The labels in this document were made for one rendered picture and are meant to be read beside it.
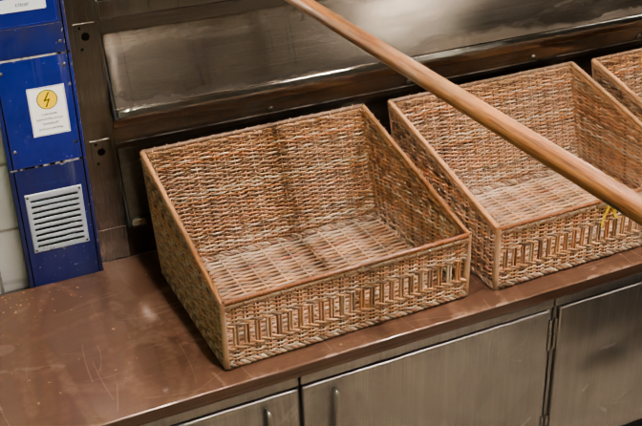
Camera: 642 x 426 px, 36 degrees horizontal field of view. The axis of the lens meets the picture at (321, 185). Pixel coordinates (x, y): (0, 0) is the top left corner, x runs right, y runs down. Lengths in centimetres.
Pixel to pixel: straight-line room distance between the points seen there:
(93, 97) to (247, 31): 37
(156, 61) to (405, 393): 88
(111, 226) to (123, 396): 51
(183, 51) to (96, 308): 58
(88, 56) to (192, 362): 66
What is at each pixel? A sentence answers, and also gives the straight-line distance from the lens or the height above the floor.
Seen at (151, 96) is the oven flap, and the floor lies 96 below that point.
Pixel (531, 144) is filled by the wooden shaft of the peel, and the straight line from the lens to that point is 132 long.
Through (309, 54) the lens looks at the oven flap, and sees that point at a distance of 227.
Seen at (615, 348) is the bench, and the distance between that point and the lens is 241.
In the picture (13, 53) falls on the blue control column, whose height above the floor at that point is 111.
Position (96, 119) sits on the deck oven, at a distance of 216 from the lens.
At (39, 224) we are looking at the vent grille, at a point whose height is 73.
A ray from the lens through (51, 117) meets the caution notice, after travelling 210.
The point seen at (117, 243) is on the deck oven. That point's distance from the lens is 230.
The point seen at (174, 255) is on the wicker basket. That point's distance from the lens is 208.
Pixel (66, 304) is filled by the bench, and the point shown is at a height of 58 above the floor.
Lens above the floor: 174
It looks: 27 degrees down
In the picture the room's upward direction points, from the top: 2 degrees counter-clockwise
